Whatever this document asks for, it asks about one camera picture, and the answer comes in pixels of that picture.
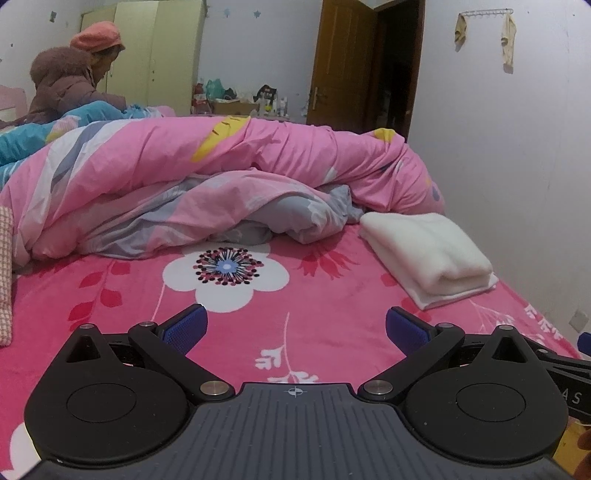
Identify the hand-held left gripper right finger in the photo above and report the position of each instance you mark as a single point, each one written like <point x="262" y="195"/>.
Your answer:
<point x="406" y="332"/>

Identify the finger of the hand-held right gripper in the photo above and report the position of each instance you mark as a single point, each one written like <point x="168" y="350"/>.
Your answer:
<point x="585" y="345"/>

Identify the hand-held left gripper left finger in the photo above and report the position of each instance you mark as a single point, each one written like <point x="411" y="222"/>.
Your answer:
<point x="187" y="330"/>

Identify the white fluffy sweater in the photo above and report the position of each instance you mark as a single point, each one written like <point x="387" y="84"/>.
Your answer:
<point x="425" y="249"/>

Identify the folded white cloth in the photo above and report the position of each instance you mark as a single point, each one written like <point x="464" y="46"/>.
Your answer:
<point x="461" y="295"/>

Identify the pink fleece bed blanket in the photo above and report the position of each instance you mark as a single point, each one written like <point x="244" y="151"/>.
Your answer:
<point x="323" y="295"/>

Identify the pink floral quilt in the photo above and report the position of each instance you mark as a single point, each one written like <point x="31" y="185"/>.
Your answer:
<point x="231" y="157"/>

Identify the pink checked pillow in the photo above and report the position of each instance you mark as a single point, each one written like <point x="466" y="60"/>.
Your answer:
<point x="4" y="277"/>

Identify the cardboard box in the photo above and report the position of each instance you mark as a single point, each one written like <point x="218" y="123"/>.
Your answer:
<point x="233" y="108"/>

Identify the clutter of bottles and bags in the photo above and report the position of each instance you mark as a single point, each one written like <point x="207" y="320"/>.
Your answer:
<point x="268" y="99"/>

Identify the blue printed quilt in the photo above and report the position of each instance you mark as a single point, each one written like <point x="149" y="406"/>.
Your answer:
<point x="27" y="138"/>

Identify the brown wooden door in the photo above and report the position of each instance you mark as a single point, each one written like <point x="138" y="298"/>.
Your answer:
<point x="351" y="64"/>

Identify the pale yellow wardrobe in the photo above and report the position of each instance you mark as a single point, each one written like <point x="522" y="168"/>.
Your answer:
<point x="157" y="46"/>

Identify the pink and white headboard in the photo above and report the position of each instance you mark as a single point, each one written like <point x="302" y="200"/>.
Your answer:
<point x="11" y="99"/>

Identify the hanging beige cloth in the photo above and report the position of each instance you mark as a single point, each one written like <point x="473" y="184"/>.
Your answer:
<point x="508" y="41"/>
<point x="461" y="28"/>

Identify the white wall socket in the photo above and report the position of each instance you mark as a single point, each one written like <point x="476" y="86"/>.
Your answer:
<point x="580" y="319"/>

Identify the white wall hook rail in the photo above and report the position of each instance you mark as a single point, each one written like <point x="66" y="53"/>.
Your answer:
<point x="485" y="11"/>

